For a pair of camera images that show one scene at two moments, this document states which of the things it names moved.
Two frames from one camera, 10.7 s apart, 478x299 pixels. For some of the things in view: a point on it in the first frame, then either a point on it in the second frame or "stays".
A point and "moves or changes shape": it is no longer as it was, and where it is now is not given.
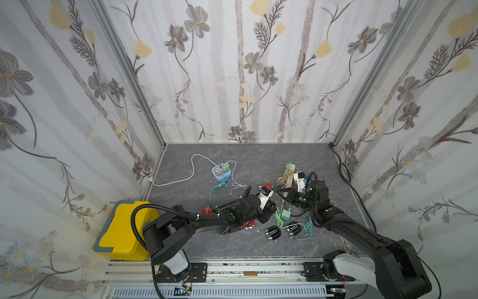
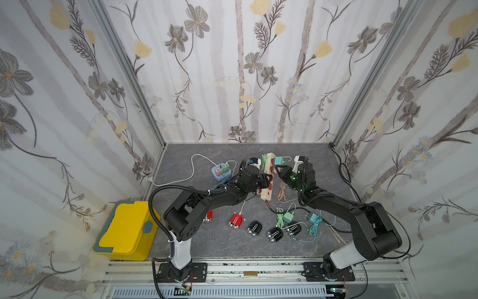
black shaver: x=294 y=230 stays
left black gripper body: x=262 y=216 → x=259 y=183
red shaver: x=251 y=223 moves or changes shape
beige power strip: x=290 y=177 moves or changes shape
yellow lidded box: x=116 y=240 stays
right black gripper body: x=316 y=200 → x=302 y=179
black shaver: x=273 y=233 stays
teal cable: x=307 y=228 moves or changes shape
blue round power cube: x=221 y=172 stays
